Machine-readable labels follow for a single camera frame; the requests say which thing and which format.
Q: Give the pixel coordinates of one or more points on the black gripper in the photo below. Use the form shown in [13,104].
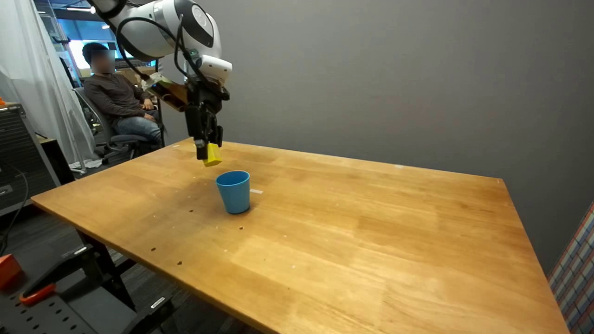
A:
[202,107]

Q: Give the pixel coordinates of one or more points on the yellow cube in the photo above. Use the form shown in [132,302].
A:
[211,154]

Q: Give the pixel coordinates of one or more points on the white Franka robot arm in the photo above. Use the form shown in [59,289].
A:
[161,29]

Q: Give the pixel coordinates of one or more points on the blue plastic cup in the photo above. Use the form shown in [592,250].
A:
[234,193]

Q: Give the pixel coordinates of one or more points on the seated person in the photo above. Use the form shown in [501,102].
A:
[117,98]

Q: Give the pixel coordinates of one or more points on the black office chair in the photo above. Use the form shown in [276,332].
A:
[102,132]

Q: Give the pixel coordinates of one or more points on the black table leg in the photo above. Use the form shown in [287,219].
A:
[104,269]

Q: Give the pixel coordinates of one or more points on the white sheer curtain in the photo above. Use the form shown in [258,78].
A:
[42,80]

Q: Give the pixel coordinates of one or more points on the black cabinet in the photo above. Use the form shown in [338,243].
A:
[20,154]

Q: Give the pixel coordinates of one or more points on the red block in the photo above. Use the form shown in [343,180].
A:
[7,271]

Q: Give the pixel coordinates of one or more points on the colourful patterned backdrop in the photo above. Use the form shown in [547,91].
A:
[575,278]

